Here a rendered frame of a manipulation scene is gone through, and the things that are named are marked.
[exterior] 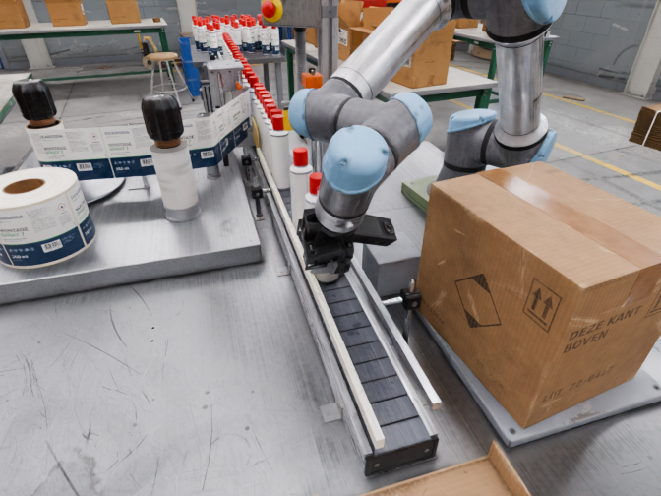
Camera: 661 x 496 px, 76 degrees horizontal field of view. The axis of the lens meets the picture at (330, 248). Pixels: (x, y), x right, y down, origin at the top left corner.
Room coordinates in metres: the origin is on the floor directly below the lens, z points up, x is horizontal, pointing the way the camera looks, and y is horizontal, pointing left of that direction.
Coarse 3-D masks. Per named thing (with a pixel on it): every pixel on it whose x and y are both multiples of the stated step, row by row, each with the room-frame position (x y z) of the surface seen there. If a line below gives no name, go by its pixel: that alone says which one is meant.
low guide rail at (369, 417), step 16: (272, 192) 1.04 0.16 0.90; (288, 224) 0.85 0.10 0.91; (304, 272) 0.69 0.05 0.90; (320, 288) 0.62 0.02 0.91; (320, 304) 0.57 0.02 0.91; (336, 336) 0.50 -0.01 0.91; (336, 352) 0.48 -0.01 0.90; (352, 368) 0.43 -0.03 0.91; (352, 384) 0.40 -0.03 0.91; (368, 416) 0.35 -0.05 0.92
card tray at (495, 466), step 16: (496, 448) 0.33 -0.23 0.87; (464, 464) 0.33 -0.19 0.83; (480, 464) 0.33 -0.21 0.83; (496, 464) 0.32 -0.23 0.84; (416, 480) 0.30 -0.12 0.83; (432, 480) 0.30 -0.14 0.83; (448, 480) 0.30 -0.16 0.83; (464, 480) 0.30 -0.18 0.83; (480, 480) 0.30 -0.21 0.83; (496, 480) 0.30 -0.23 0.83; (512, 480) 0.29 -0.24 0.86
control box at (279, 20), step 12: (264, 0) 1.22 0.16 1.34; (276, 0) 1.21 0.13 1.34; (288, 0) 1.20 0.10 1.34; (300, 0) 1.19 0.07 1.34; (312, 0) 1.18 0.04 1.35; (276, 12) 1.21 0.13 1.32; (288, 12) 1.20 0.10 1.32; (300, 12) 1.19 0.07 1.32; (312, 12) 1.18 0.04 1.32; (264, 24) 1.23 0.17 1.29; (276, 24) 1.22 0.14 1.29; (288, 24) 1.20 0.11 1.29; (300, 24) 1.19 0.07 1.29; (312, 24) 1.18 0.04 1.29
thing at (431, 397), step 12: (360, 276) 0.59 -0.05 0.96; (372, 288) 0.56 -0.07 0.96; (372, 300) 0.54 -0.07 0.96; (384, 312) 0.50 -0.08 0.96; (384, 324) 0.49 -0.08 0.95; (396, 336) 0.45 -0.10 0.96; (408, 348) 0.42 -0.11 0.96; (408, 360) 0.40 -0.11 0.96; (420, 372) 0.38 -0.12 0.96; (420, 384) 0.37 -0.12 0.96; (432, 396) 0.34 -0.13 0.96; (432, 408) 0.33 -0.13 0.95
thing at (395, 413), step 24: (288, 192) 1.09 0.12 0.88; (336, 288) 0.66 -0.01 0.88; (336, 312) 0.59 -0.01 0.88; (360, 312) 0.59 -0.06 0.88; (360, 336) 0.53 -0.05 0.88; (336, 360) 0.50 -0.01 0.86; (360, 360) 0.47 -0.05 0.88; (384, 360) 0.47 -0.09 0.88; (384, 384) 0.43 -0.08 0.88; (384, 408) 0.38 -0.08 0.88; (408, 408) 0.38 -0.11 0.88; (384, 432) 0.35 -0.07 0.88; (408, 432) 0.35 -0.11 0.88
